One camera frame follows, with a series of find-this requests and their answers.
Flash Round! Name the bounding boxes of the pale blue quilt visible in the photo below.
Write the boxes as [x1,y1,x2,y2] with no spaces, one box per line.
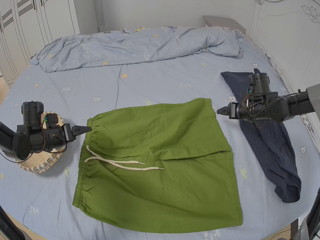
[30,26,244,73]

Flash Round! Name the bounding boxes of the pale vertical wall duct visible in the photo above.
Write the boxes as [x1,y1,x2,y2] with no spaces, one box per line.
[93,0,105,32]

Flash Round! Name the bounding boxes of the bed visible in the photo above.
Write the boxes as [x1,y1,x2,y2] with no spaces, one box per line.
[0,0,320,240]

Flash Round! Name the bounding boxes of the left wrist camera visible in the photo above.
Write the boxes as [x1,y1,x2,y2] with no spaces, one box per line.
[46,113,60,132]

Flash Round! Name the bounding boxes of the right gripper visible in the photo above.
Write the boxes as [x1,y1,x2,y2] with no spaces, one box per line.
[229,102,265,121]

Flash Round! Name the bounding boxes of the dark blue garment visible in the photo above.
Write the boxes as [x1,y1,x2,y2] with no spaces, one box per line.
[220,68,302,204]

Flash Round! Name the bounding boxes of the white wardrobe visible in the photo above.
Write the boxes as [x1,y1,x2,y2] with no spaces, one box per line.
[0,0,80,84]

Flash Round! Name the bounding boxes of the grey bedside table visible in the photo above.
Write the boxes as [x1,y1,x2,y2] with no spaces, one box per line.
[202,15,247,34]

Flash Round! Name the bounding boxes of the green shorts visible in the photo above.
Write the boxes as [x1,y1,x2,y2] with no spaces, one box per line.
[72,98,243,234]

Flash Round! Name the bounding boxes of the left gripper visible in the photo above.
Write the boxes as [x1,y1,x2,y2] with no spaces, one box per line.
[31,124,75,151]

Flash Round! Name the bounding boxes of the round woven basket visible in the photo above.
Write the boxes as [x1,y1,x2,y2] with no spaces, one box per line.
[15,111,67,174]

